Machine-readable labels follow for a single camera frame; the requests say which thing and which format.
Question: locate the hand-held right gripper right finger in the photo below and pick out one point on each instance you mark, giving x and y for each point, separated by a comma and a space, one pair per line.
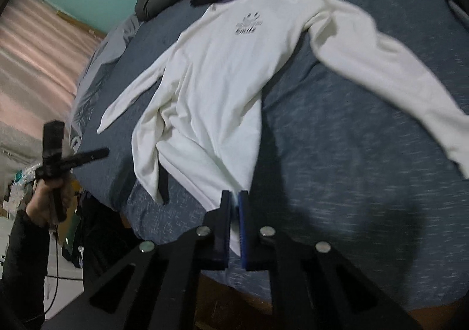
242, 231

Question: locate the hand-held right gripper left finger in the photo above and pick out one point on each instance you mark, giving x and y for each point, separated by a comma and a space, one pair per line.
227, 231

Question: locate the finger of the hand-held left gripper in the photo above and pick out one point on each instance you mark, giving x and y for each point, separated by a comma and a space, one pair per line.
88, 158

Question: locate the white long-sleeve shirt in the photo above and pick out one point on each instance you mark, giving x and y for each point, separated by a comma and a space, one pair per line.
220, 77

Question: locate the person's left forearm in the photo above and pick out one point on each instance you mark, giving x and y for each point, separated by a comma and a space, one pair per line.
25, 264

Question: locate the person's left hand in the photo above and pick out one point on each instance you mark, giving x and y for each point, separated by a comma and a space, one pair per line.
40, 205

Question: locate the clear plastic bag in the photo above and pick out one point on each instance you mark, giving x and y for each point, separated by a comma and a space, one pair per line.
24, 183

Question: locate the pink striped curtain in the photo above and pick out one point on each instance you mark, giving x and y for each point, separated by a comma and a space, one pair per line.
36, 59

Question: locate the light grey sheet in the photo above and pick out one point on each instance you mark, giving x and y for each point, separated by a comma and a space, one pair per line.
99, 59

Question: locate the wooden trim strip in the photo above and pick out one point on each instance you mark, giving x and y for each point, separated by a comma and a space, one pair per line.
80, 24

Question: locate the bed with blue-grey sheet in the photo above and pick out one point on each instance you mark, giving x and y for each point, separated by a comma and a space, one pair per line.
348, 132

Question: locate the black and grey item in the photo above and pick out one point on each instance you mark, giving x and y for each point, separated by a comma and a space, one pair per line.
456, 6

